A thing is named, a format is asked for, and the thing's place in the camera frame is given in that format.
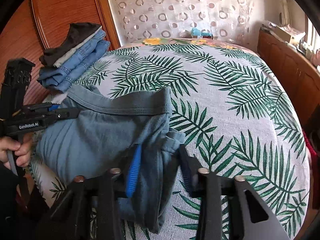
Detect blue item at headboard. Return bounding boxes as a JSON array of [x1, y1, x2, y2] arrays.
[[191, 28, 213, 39]]

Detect window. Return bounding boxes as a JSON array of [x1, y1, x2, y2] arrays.
[[304, 15, 319, 54]]

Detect cardboard box on cabinet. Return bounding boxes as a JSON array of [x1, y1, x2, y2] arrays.
[[273, 24, 305, 44]]

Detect circle patterned curtain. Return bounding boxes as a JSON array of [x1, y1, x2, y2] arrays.
[[109, 0, 254, 43]]

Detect black folded garment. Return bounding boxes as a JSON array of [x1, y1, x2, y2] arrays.
[[39, 22, 101, 67]]

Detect left hand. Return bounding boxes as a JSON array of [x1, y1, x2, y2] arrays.
[[0, 133, 33, 169]]

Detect blue folded jeans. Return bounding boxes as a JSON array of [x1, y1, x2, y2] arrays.
[[37, 29, 110, 93]]

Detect grey-blue shorts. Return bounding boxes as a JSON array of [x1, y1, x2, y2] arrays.
[[36, 85, 185, 233]]

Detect floral blanket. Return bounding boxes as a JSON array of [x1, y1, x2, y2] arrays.
[[132, 37, 253, 53]]

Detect grey folded garment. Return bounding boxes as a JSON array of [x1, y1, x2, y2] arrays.
[[53, 27, 105, 68]]

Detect wooden wardrobe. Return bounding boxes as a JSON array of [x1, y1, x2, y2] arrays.
[[1, 0, 120, 105]]

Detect wooden side cabinet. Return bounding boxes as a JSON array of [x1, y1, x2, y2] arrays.
[[257, 29, 319, 133]]

